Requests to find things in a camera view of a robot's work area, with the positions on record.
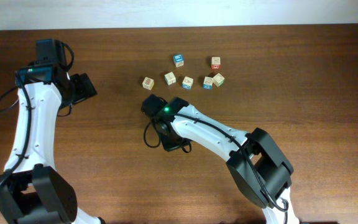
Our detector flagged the blue top wooden block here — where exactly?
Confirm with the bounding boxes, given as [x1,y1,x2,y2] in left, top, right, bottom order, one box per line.
[173,54,184,67]

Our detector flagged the wooden block blue front centre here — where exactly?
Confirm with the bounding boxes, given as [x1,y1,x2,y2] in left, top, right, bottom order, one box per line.
[181,76,194,90]

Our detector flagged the wooden block blue front right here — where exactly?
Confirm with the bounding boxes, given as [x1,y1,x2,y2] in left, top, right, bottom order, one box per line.
[203,77,213,90]

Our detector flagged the plain wooden block far left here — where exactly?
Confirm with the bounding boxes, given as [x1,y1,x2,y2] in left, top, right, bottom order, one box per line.
[142,77,155,90]

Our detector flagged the red side wooden block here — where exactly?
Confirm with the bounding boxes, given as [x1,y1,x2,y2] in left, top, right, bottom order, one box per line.
[211,57,221,69]

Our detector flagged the wooden block blue left side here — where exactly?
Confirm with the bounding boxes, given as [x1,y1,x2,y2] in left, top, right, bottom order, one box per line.
[164,72,177,85]

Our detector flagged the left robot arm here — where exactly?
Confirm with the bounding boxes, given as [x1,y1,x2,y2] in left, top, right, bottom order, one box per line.
[0,39,104,224]

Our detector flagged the wooden block green edge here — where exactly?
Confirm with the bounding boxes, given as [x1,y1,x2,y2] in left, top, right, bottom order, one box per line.
[213,73,225,87]

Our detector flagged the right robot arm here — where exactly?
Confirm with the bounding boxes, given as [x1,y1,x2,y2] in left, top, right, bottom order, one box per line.
[140,94,300,223]

